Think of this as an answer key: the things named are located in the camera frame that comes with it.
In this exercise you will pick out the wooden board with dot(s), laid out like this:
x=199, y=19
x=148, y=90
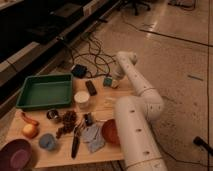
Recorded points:
x=62, y=155

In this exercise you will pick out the blue round container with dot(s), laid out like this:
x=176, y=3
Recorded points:
x=47, y=142

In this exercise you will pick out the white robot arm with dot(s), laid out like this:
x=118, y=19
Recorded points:
x=132, y=115

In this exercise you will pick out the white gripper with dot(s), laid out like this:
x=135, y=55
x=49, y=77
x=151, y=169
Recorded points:
x=116, y=77

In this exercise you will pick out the black power adapter box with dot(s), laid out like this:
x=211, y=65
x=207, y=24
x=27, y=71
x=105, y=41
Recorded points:
x=79, y=71

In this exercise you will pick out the brown pine cone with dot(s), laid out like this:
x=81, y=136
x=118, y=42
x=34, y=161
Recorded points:
x=68, y=121

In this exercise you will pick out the teal green sponge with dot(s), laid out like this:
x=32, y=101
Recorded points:
x=107, y=82

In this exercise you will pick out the small metal cup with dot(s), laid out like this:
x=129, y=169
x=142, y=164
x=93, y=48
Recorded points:
x=53, y=115

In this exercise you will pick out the black handled knife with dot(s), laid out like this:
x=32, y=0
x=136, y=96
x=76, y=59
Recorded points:
x=76, y=142

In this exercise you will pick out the green plastic tray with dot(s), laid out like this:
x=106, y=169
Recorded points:
x=46, y=92

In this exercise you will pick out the black remote control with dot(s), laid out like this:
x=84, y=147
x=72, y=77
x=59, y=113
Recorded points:
x=91, y=88

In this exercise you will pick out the small black clip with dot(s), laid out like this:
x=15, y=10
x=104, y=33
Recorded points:
x=88, y=119

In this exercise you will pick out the office chair base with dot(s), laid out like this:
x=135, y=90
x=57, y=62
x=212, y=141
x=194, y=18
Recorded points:
x=134, y=4

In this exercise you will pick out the blue grey cloth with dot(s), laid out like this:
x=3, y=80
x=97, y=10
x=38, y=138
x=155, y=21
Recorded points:
x=92, y=137

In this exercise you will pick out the red bowl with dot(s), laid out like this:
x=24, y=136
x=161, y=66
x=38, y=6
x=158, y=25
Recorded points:
x=109, y=132

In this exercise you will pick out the orange carrot toy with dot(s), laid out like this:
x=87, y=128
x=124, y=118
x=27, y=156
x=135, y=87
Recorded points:
x=29, y=120

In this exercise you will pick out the purple bowl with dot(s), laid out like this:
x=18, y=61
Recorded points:
x=15, y=155

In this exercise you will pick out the yellow orange fruit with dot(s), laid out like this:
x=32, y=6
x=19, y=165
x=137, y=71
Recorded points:
x=29, y=131

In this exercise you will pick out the black microphone object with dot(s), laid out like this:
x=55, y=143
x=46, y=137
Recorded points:
x=200, y=142

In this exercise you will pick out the clear plastic bag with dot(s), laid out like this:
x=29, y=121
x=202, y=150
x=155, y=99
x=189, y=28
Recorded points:
x=109, y=102

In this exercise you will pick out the white cup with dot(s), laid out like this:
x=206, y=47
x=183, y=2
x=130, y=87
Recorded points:
x=82, y=99

